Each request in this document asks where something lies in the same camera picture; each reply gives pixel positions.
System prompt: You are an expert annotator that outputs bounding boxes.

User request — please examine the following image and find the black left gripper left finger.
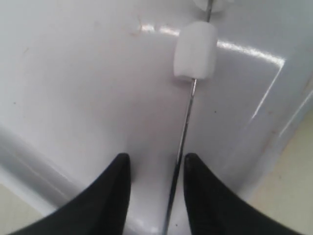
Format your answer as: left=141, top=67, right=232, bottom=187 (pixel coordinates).
left=14, top=153, right=130, bottom=235

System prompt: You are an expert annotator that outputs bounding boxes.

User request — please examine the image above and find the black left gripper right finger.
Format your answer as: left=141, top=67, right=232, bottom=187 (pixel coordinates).
left=183, top=153, right=298, bottom=235

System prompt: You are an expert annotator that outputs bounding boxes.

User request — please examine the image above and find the thin metal skewer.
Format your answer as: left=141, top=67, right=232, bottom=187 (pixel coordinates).
left=161, top=7, right=212, bottom=235

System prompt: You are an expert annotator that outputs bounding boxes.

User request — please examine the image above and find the white marshmallow skewer handle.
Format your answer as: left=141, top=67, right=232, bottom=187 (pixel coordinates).
left=173, top=21, right=218, bottom=80

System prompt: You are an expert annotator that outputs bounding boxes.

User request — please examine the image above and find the white marshmallow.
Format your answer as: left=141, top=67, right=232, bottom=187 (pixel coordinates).
left=193, top=0, right=228, bottom=13

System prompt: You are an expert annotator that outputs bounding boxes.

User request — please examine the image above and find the white rectangular plastic tray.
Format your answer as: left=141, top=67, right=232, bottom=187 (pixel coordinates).
left=0, top=0, right=313, bottom=235

